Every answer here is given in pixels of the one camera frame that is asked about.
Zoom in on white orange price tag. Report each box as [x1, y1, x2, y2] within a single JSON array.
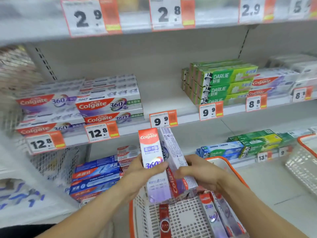
[[279, 146, 294, 158], [60, 0, 122, 38], [288, 0, 317, 20], [238, 0, 277, 24], [149, 0, 196, 31], [257, 152, 273, 163]]

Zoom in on stack of green yellow boxes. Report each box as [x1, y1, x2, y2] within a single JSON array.
[[227, 129, 298, 157]]

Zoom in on stack of white red toothpaste boxes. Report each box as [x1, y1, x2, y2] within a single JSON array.
[[246, 67, 300, 97]]

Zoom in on person's right hand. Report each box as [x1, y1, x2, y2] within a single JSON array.
[[173, 154, 227, 194]]

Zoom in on person's right forearm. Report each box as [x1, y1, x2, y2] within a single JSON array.
[[215, 175, 309, 238]]

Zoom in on stack of purple toothpaste boxes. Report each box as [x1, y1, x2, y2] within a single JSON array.
[[15, 79, 87, 137]]

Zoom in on stack of blue toothpaste boxes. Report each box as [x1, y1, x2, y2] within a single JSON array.
[[69, 156, 122, 202]]

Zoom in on white toothpaste box showing back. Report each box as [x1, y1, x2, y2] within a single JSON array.
[[157, 127, 199, 198]]

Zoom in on stack of green toothpaste boxes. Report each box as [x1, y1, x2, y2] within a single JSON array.
[[181, 59, 259, 106]]

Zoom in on person's left forearm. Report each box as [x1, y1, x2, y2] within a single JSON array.
[[35, 182, 140, 238]]

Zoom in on white basket with orange rim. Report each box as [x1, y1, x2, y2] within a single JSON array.
[[128, 156, 249, 238], [285, 133, 317, 196]]

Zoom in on white purple toothpaste box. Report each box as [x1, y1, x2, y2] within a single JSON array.
[[138, 128, 172, 204]]

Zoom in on purple red toothpaste box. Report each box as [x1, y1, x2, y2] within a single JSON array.
[[199, 193, 229, 238], [215, 192, 247, 237]]

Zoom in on stack of light blue boxes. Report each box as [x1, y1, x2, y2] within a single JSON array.
[[196, 141, 245, 161]]

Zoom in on white metal shelf board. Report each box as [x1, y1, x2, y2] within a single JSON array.
[[0, 0, 317, 46], [15, 79, 317, 153], [88, 113, 317, 169]]

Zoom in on white wire mesh panel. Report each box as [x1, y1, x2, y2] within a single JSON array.
[[0, 46, 83, 189]]

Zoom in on white bag with blue print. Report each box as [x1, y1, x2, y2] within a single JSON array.
[[0, 178, 80, 227]]

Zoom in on row of shelf price tags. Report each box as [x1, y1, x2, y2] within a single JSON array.
[[25, 86, 314, 155]]

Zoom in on person's left hand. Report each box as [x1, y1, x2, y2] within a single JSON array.
[[121, 154, 169, 203]]

